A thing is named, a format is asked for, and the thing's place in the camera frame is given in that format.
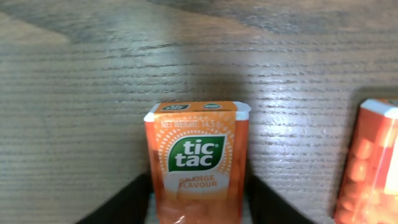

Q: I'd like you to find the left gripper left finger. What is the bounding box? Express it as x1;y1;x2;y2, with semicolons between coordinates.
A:
76;172;155;224

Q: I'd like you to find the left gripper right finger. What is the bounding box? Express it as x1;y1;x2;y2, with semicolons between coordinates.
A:
245;174;315;224

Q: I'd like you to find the orange candy box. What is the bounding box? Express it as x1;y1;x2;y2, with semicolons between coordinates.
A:
333;98;398;224
143;101;252;224

